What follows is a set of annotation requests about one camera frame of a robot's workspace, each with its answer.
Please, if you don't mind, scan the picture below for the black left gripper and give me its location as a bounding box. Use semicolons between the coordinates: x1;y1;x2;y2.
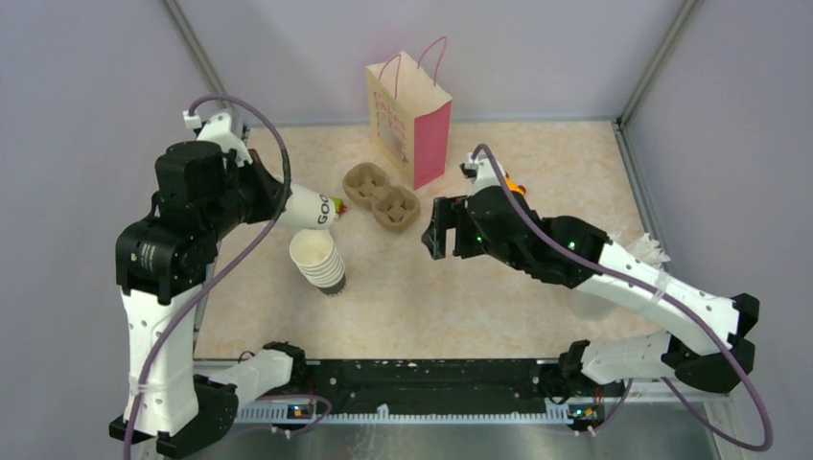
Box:
203;147;292;240

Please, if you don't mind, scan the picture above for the white paper coffee cup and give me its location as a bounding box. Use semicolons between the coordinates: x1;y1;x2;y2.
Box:
276;184;338;230

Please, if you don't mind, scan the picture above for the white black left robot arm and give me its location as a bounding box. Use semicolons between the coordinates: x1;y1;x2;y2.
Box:
109;111;308;459

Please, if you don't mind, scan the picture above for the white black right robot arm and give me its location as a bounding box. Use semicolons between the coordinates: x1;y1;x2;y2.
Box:
422;146;759;395

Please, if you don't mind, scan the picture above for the brown cardboard cup carrier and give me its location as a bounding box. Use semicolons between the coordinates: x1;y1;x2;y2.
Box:
342;162;420;234

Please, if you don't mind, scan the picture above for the yellow toy brick car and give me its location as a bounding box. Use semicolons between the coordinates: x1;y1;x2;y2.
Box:
506;180;526;196

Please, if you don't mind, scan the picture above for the stack of paper cups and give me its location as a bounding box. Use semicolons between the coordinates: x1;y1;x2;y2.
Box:
289;229;347;296

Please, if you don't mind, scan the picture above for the red toy brick car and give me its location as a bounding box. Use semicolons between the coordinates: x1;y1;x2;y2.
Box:
333;197;347;218

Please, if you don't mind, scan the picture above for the pink paper gift bag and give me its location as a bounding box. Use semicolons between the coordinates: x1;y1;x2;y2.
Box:
365;35;453;190

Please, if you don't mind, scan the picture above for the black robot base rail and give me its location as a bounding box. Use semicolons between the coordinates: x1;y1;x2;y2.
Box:
268;358;623;415

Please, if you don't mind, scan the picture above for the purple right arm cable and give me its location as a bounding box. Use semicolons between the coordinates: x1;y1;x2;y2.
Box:
471;143;775;453

